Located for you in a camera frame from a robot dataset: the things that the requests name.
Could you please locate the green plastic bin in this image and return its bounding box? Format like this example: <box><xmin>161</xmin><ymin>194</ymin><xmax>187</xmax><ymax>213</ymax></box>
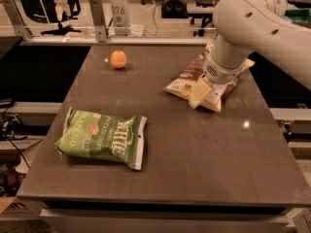
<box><xmin>285</xmin><ymin>9</ymin><xmax>311</xmax><ymax>22</ymax></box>

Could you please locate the black desk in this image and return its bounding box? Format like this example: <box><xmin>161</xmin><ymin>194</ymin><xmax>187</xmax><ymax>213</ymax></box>
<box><xmin>188</xmin><ymin>0</ymin><xmax>220</xmax><ymax>37</ymax></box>

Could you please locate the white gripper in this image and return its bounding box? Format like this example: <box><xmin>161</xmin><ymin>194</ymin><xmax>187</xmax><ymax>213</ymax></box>
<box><xmin>189</xmin><ymin>53</ymin><xmax>245</xmax><ymax>109</ymax></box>

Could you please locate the brown chip bag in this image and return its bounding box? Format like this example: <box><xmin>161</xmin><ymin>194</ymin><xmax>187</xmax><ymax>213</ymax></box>
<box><xmin>163</xmin><ymin>43</ymin><xmax>256</xmax><ymax>113</ymax></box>

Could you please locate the left metal bracket post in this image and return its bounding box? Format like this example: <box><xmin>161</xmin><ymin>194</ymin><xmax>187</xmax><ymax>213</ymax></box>
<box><xmin>0</xmin><ymin>0</ymin><xmax>32</xmax><ymax>40</ymax></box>

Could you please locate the white numbered pillar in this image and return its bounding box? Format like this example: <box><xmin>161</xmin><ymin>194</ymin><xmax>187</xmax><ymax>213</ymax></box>
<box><xmin>110</xmin><ymin>0</ymin><xmax>131</xmax><ymax>36</ymax></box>

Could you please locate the middle metal bracket post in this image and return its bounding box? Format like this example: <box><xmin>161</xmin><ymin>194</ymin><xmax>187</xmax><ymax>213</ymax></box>
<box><xmin>89</xmin><ymin>0</ymin><xmax>108</xmax><ymax>43</ymax></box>

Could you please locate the green kettle chip bag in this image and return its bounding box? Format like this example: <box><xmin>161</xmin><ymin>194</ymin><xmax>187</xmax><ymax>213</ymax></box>
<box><xmin>54</xmin><ymin>108</ymin><xmax>147</xmax><ymax>170</ymax></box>

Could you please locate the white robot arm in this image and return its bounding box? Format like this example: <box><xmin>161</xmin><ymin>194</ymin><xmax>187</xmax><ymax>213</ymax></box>
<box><xmin>203</xmin><ymin>0</ymin><xmax>311</xmax><ymax>103</ymax></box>

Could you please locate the orange fruit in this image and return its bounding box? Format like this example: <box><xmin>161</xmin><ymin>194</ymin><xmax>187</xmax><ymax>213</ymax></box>
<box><xmin>110</xmin><ymin>50</ymin><xmax>127</xmax><ymax>69</ymax></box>

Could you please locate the metal bracket post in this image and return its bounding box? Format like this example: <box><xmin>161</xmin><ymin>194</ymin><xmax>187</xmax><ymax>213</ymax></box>
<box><xmin>0</xmin><ymin>0</ymin><xmax>32</xmax><ymax>40</ymax></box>
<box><xmin>89</xmin><ymin>0</ymin><xmax>108</xmax><ymax>43</ymax></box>

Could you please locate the black cable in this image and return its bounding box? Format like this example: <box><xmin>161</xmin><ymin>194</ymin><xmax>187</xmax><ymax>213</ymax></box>
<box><xmin>0</xmin><ymin>105</ymin><xmax>32</xmax><ymax>170</ymax></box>

